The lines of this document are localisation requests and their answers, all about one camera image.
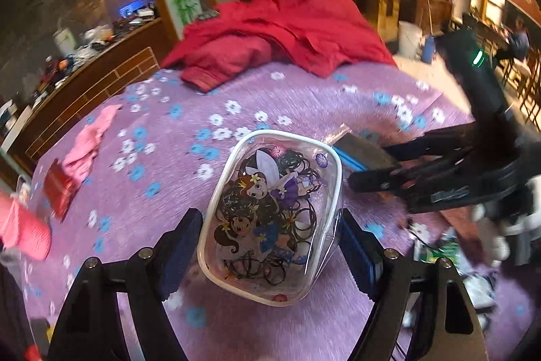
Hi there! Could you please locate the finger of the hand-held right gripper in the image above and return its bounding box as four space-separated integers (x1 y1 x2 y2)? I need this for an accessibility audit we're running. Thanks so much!
347 159 474 198
382 125 483 159

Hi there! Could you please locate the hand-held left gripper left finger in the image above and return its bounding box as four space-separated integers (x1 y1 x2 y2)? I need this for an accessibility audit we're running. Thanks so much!
46 208 204 361

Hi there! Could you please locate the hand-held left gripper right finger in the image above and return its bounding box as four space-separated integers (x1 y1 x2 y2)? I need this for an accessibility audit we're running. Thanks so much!
340 209 489 361

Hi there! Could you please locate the dark block blue edge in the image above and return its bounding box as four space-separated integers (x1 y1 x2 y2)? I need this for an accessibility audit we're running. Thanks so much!
331 132 402 176

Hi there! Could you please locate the clear cartoon-print pouch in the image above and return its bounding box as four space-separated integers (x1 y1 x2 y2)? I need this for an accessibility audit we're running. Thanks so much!
198 129 342 307

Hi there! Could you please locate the person's right hand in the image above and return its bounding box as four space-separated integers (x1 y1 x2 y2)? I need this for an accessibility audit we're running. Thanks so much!
471 204 534 267

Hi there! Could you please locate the green packet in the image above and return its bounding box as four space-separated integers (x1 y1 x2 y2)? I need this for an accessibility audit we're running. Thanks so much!
416 236 461 264

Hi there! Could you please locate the blue bottle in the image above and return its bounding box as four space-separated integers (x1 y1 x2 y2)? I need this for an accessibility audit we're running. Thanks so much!
421 35 436 63

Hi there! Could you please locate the white bucket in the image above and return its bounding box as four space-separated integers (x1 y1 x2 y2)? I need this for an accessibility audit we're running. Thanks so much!
397 21 423 58

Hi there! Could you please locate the purple floral blanket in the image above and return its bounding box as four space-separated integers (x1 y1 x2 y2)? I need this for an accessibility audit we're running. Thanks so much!
17 61 499 361

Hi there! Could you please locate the pink cloth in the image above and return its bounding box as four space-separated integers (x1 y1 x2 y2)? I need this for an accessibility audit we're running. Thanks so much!
63 105 123 184

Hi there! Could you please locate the pink knitted basket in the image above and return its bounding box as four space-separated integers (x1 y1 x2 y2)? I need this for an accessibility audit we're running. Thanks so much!
0 192 52 262

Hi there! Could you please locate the red quilted jacket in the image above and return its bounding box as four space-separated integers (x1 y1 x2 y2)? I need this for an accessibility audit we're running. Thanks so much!
161 0 400 93

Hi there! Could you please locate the wooden counter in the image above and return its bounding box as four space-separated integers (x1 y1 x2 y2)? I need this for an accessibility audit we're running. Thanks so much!
0 16 179 176

